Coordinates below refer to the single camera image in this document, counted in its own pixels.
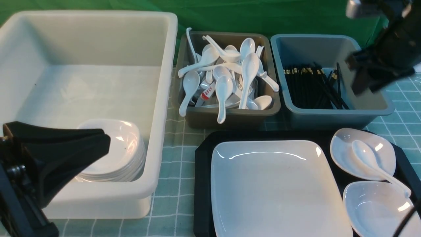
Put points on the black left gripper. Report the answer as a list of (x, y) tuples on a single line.
[(53, 158)]

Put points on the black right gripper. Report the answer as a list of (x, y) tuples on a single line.
[(394, 53)]

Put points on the white small dish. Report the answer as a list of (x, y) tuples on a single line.
[(343, 156), (375, 209)]

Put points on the white ceramic soup spoon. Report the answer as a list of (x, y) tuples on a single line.
[(366, 155)]

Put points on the large white square plate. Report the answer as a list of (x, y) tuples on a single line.
[(275, 189)]

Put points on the grey-blue plastic chopstick bin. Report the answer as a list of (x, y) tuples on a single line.
[(327, 51)]

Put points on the bundle of black chopsticks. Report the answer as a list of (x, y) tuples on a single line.
[(302, 81)]

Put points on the stack of white bowls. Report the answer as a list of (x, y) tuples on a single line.
[(126, 156)]

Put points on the black plastic serving tray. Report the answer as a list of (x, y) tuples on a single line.
[(203, 224)]

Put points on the green backdrop cloth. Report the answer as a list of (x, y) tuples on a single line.
[(265, 17)]

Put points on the large white plastic tub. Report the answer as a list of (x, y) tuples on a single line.
[(33, 40)]

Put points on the white spoon right bottom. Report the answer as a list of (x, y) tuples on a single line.
[(262, 102)]

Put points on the white spoon centre upright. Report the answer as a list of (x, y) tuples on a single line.
[(249, 70)]

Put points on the white spoon upright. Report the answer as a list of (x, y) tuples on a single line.
[(249, 70), (248, 46)]

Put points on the white spoon back upright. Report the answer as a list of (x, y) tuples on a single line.
[(248, 46)]

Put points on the white spoon top crossing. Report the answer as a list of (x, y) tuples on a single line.
[(230, 56)]

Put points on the green checked tablecloth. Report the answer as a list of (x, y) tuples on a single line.
[(174, 197)]

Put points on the white spoon hanging front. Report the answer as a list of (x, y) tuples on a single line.
[(223, 89)]

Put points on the white spoon long diagonal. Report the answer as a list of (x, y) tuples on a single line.
[(209, 57)]

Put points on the white spoon left leaning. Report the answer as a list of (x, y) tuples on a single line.
[(191, 82)]

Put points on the white spoon with red label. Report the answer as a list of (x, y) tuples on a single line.
[(206, 95)]

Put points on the brown plastic spoon bin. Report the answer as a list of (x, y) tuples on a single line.
[(206, 118)]

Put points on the white spoon handle at rim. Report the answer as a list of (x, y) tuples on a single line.
[(190, 44)]

